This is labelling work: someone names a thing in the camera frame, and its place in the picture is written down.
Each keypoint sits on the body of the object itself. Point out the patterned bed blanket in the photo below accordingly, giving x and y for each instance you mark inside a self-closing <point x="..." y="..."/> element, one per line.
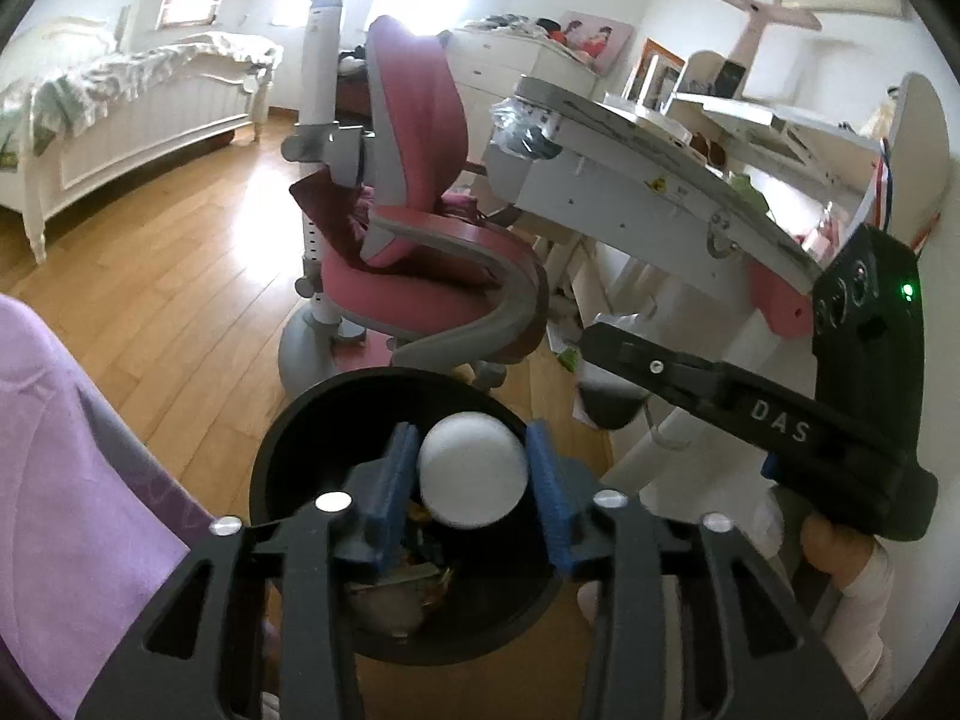
<point x="112" y="75"/>

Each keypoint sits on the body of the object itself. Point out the crumpled paper scrap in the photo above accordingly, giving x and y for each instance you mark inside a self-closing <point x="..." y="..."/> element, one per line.
<point x="394" y="607"/>

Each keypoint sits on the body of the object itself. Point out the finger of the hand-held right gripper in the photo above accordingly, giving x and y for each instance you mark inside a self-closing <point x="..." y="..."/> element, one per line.
<point x="637" y="367"/>

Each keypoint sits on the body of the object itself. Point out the canvas picture with figures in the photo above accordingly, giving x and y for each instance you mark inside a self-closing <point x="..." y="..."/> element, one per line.
<point x="596" y="41"/>

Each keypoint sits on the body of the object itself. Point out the clear plastic bag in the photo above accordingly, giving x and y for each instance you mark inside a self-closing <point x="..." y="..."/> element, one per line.
<point x="525" y="131"/>

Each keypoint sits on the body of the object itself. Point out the pink desk lamp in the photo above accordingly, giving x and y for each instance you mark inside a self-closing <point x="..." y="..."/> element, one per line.
<point x="757" y="15"/>

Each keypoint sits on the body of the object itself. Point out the wooden framed picture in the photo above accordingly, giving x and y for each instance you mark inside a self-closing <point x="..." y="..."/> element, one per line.
<point x="656" y="71"/>

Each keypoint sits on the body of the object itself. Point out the green scrap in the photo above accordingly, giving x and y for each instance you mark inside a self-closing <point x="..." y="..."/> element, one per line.
<point x="570" y="361"/>

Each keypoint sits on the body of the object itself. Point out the white study desk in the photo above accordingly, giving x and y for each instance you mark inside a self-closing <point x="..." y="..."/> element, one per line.
<point x="637" y="165"/>

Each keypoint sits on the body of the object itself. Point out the white rounded object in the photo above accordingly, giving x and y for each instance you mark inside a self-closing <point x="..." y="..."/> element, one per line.
<point x="472" y="469"/>

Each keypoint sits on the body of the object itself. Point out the person's purple clothing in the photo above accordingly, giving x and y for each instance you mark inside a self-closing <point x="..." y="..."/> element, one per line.
<point x="67" y="480"/>

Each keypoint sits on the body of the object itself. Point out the dark red cloth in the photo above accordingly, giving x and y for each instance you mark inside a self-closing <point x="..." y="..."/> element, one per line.
<point x="330" y="217"/>

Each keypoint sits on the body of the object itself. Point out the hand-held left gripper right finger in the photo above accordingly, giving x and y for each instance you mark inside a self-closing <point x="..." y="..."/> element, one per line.
<point x="547" y="510"/>

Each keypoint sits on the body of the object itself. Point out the white dresser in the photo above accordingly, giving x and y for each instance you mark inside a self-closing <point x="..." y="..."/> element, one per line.
<point x="510" y="67"/>

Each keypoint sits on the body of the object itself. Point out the black trash bin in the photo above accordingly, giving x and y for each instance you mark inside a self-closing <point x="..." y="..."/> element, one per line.
<point x="315" y="435"/>

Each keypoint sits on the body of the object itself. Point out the white bed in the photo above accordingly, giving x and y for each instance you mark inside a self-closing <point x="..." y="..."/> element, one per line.
<point x="135" y="135"/>

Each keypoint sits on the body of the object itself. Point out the person's right hand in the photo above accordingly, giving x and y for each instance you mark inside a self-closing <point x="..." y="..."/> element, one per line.
<point x="829" y="547"/>

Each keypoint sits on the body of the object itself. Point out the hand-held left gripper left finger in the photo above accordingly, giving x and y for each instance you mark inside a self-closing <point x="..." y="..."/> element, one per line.
<point x="397" y="495"/>

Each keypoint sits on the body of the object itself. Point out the pink desk chair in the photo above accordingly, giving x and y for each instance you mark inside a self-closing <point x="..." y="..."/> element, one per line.
<point x="420" y="127"/>

